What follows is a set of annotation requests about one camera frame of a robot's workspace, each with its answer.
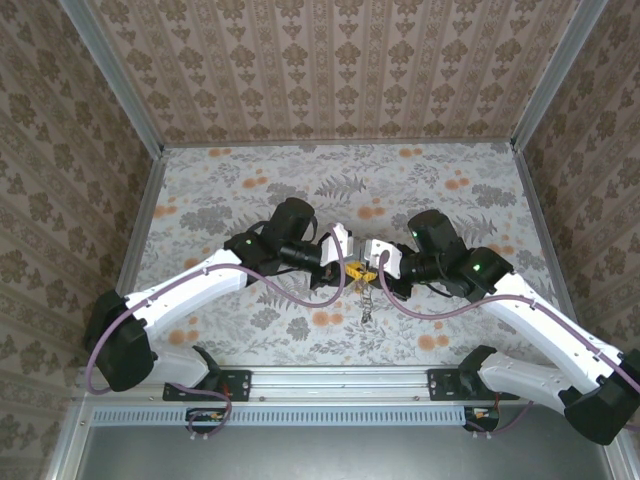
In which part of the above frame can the white slotted cable duct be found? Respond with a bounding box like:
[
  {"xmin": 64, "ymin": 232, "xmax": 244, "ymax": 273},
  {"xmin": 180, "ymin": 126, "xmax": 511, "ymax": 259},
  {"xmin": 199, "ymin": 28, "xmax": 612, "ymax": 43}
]
[{"xmin": 92, "ymin": 405, "xmax": 469, "ymax": 428}]

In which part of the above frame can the aluminium frame post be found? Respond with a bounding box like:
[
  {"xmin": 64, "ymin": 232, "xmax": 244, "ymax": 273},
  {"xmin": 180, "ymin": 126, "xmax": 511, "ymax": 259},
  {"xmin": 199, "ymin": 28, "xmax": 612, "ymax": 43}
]
[
  {"xmin": 509, "ymin": 0, "xmax": 609, "ymax": 151},
  {"xmin": 58, "ymin": 0, "xmax": 165, "ymax": 156}
]

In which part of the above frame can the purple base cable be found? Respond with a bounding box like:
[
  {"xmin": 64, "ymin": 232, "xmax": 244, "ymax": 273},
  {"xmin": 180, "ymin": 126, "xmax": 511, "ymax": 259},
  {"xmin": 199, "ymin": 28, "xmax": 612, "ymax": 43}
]
[
  {"xmin": 163, "ymin": 382, "xmax": 235, "ymax": 444},
  {"xmin": 462, "ymin": 397, "xmax": 534, "ymax": 439}
]

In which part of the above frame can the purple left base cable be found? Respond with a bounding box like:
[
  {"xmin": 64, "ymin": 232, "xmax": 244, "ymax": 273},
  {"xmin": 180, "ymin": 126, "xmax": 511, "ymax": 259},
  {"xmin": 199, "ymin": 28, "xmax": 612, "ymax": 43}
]
[{"xmin": 163, "ymin": 382, "xmax": 235, "ymax": 444}]

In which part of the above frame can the grey metal sheet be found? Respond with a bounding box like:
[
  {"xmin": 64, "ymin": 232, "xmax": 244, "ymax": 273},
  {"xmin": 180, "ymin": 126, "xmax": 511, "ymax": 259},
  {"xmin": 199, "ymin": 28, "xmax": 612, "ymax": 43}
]
[{"xmin": 74, "ymin": 424, "xmax": 617, "ymax": 480}]

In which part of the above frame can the silver keyring with chain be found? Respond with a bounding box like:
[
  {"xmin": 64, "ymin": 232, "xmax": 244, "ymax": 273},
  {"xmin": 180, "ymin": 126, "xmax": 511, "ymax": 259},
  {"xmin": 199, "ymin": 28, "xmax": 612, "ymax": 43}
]
[{"xmin": 357, "ymin": 282, "xmax": 377, "ymax": 325}]

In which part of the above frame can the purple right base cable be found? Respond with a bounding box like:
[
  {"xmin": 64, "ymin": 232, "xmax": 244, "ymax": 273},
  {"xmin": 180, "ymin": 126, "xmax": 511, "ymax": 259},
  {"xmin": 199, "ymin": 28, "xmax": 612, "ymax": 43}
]
[{"xmin": 462, "ymin": 397, "xmax": 534, "ymax": 439}]

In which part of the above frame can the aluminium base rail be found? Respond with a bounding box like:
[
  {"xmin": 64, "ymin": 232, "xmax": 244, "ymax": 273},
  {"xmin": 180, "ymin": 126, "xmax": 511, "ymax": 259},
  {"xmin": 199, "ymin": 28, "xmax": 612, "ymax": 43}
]
[{"xmin": 74, "ymin": 366, "xmax": 551, "ymax": 404}]

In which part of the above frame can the aluminium table side rail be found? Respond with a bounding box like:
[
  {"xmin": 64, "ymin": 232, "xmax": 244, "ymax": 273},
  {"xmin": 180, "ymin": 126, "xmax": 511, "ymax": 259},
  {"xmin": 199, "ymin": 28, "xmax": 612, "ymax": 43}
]
[
  {"xmin": 512, "ymin": 144, "xmax": 586, "ymax": 341},
  {"xmin": 117, "ymin": 152, "xmax": 169, "ymax": 296}
]

